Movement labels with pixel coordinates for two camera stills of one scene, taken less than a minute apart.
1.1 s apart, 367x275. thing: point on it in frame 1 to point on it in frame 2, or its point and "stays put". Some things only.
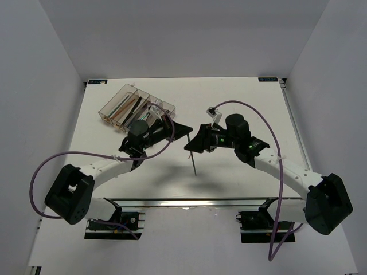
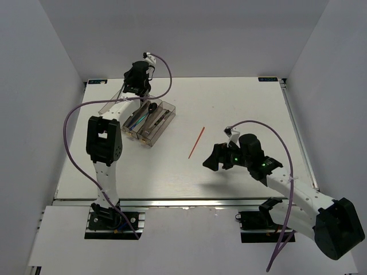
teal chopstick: (192, 157) to (118, 96)
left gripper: (180, 130) to (127, 77)
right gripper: (203, 139) to (219, 154)
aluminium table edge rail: (180, 203) stays put
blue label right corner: (268, 79) stays put
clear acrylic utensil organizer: (129, 105) stays put
